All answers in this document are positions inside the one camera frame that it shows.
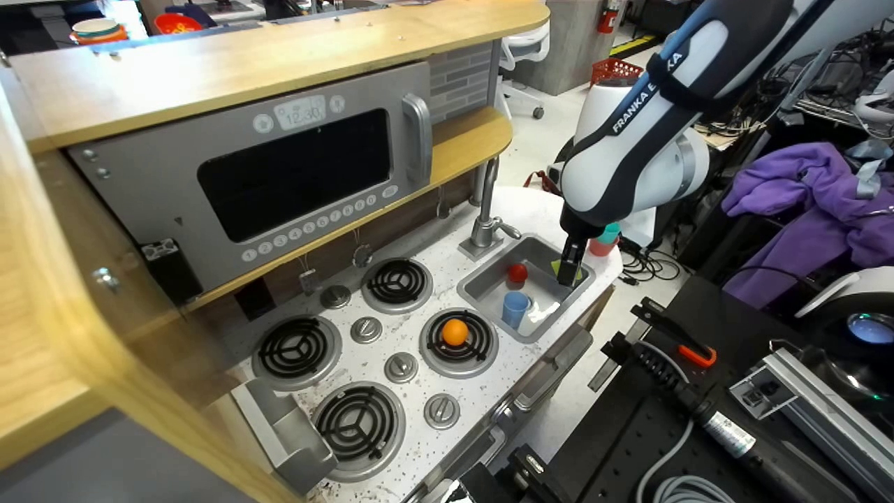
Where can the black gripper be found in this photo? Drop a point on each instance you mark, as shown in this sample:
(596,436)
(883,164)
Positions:
(580,225)

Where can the small yellow toy object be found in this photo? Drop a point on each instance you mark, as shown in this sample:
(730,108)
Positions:
(560,269)

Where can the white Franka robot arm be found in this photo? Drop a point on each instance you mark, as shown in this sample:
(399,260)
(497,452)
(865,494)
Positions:
(633,150)

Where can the grey toy sink basin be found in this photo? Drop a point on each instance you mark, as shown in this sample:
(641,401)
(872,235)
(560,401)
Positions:
(492,281)

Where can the small red toy cup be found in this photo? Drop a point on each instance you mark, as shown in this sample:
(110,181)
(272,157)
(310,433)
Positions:
(518,271)

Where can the blue toy cup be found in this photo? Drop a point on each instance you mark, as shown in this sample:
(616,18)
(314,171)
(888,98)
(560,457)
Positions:
(515,308)

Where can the grey toy faucet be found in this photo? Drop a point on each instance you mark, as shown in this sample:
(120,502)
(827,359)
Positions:
(485,211)

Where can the black coil toy burner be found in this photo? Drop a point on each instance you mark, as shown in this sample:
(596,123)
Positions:
(395,281)
(359,425)
(476,350)
(293,350)

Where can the orange ball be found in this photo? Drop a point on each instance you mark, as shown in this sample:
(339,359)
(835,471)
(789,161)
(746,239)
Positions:
(454,334)

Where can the black optical breadboard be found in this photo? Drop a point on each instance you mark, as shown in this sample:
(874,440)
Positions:
(616,447)

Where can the red basket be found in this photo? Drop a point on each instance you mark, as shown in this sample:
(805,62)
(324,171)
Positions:
(616,70)

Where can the grey stove knob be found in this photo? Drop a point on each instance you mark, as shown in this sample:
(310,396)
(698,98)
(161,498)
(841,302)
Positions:
(441,410)
(335,298)
(367,327)
(399,366)

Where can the grey bin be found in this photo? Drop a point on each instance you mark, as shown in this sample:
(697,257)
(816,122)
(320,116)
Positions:
(567,45)

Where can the white chair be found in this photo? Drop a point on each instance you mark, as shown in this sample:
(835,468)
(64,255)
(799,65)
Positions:
(527,51)

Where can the black white printed tag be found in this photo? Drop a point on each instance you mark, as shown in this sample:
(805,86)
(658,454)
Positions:
(760,392)

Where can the black tool silver cylinder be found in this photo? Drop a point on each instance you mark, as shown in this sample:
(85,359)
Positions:
(726,433)

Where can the purple cloth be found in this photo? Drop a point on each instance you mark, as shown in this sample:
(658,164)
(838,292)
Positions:
(791,185)

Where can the round device blue light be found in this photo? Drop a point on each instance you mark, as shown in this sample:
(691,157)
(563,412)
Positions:
(869,327)

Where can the grey toy microwave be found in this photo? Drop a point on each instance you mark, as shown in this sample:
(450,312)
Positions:
(169,168)

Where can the wooden toy kitchen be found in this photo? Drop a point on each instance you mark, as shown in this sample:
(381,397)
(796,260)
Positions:
(184,74)

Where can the red bowl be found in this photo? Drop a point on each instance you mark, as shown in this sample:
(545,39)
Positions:
(176,20)

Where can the orange white bowl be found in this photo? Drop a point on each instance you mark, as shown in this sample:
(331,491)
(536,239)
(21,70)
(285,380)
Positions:
(95,30)

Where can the aluminium extrusion rail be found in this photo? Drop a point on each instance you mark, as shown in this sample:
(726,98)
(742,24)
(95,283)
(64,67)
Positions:
(827,410)

